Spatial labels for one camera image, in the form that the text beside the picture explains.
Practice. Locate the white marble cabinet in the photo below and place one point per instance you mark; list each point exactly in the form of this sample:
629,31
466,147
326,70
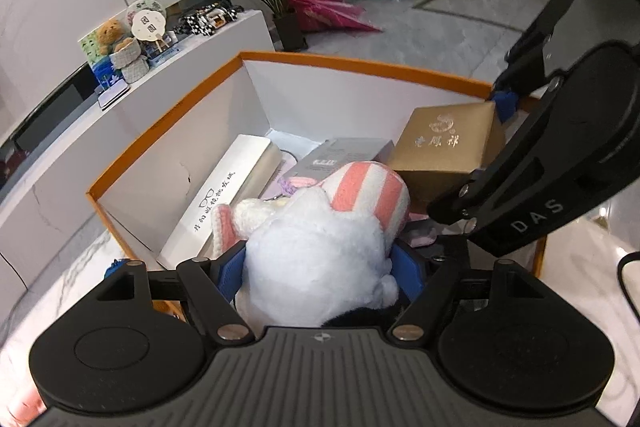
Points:
75,147

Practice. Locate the green and blue postcards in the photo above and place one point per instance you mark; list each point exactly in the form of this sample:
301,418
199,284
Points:
97,57

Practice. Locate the orange cardboard box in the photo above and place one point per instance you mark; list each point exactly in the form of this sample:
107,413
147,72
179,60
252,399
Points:
210,132

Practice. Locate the clear acrylic holder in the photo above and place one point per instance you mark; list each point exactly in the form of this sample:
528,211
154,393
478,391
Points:
115,94

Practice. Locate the long white glasses box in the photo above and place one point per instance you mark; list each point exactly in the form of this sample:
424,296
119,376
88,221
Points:
225,192

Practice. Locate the black white patterned bag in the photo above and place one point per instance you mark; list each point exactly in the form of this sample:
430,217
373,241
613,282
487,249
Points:
210,17

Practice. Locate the purple knitted piece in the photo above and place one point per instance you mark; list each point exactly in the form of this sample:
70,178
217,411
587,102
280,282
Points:
300,182

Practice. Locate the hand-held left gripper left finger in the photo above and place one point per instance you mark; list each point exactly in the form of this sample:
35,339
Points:
232,269

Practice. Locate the round paper fan on stand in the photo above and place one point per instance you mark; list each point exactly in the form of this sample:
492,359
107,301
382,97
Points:
147,22

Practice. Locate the gold gift box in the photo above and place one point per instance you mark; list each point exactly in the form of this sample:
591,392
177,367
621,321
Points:
445,142

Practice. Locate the black plant pot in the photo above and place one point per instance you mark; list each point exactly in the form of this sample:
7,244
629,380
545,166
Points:
290,32

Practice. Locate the grey box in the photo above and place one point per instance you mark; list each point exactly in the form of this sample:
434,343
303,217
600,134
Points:
345,152

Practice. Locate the magenta plastic bag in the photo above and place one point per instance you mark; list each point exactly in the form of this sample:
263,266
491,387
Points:
325,7

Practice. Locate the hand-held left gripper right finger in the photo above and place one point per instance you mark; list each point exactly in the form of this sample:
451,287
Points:
409,269

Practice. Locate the small brown teddy bear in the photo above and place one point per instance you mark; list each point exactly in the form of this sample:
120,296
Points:
110,34

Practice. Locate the pink snap wallet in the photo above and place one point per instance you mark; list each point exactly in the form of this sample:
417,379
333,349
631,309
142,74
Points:
420,234

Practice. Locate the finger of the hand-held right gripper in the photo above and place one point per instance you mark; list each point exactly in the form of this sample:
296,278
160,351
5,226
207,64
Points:
480,187
537,42

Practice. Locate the pink striped white plush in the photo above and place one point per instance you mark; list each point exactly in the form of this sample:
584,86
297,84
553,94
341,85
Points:
320,247

